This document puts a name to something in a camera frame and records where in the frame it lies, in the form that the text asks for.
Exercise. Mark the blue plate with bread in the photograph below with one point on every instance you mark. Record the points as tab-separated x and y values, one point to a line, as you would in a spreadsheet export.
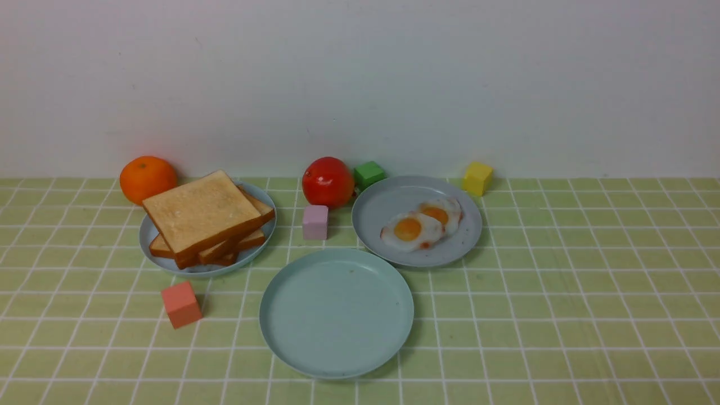
148	233

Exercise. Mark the light blue front plate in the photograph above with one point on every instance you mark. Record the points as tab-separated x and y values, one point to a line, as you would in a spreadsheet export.
336	314

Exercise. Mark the pink cube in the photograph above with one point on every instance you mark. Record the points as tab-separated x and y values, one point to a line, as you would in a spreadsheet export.
315	222

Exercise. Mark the red tomato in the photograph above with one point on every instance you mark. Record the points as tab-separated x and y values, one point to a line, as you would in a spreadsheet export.
328	182

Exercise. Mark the grey plate with eggs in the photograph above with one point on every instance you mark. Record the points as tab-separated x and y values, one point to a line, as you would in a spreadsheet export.
382	201

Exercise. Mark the salmon red cube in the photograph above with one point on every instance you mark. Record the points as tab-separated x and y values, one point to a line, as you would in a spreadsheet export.
181	304

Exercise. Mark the toast slice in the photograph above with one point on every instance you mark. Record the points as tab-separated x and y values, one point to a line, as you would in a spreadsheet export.
267	214
159	248
199	215
234	244

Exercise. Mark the fried egg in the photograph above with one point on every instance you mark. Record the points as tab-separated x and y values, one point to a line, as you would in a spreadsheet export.
412	231
446	210

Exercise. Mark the orange fruit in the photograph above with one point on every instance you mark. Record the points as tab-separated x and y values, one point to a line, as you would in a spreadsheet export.
145	177

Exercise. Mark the green cube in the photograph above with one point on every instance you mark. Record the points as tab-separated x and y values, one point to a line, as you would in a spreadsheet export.
367	174

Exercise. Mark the yellow cube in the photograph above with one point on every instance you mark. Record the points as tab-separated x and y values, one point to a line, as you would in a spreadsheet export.
478	177

